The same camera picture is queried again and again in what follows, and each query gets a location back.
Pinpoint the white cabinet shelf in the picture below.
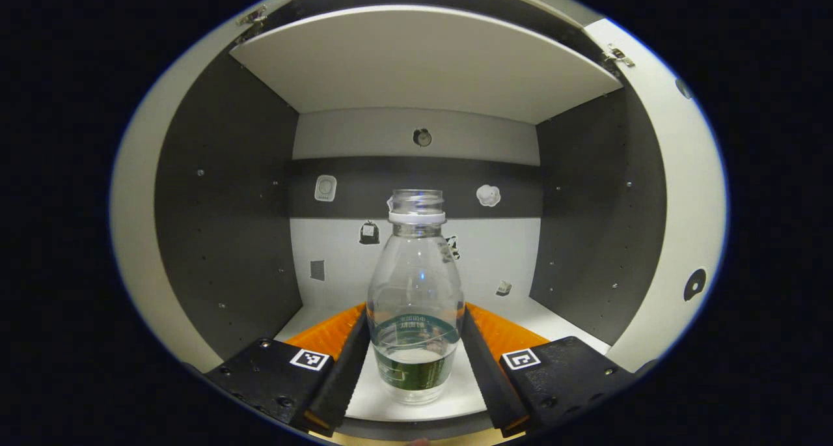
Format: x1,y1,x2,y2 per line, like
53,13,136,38
229,5,624,125
273,296,612,424

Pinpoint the grey and white cabinet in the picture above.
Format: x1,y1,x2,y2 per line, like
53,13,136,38
153,0,668,441

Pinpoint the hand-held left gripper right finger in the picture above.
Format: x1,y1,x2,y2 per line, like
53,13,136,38
461,301,642,438

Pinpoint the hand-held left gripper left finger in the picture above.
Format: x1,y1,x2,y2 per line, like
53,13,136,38
203,303,370,437

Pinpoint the clear plastic bottle green label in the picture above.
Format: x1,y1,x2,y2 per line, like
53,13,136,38
366,189,467,406

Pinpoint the white cabinet door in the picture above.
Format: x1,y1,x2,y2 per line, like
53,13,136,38
109,3,261,373
582,18,728,374

